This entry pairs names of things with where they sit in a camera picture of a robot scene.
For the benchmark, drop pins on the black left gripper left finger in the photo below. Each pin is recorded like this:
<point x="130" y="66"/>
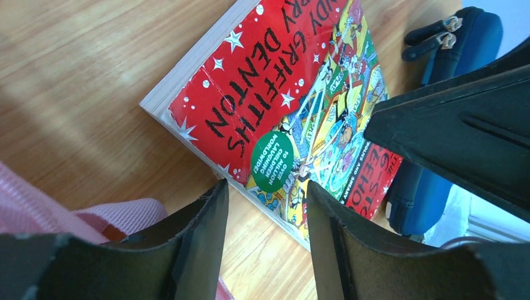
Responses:
<point x="176" y="258"/>

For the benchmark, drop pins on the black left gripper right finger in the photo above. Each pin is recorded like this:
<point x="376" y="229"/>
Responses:
<point x="354" y="258"/>

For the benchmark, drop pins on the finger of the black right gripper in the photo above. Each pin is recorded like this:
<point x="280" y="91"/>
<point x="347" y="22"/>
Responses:
<point x="472" y="129"/>

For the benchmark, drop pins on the pink backpack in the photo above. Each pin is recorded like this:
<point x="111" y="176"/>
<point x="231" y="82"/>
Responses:
<point x="26" y="210"/>

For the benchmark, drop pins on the red colourful treehouse book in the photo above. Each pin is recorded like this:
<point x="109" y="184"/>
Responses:
<point x="277" y="94"/>

